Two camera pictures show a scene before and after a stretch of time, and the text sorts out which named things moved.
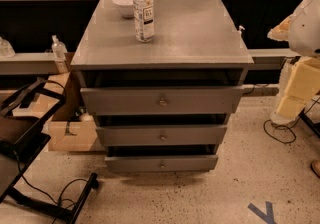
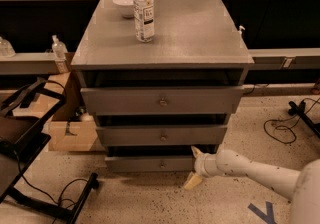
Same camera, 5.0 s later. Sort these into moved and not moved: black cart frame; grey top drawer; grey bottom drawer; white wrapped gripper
Moved: white wrapped gripper
Not moved: black cart frame; grey top drawer; grey bottom drawer
